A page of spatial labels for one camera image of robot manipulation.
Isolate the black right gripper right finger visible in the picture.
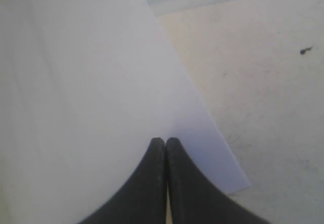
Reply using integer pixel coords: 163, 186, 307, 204
166, 138, 269, 224

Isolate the white paper sheet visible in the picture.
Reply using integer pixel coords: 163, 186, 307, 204
1, 0, 250, 223

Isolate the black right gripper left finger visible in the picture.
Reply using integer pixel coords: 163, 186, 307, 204
81, 138, 167, 224

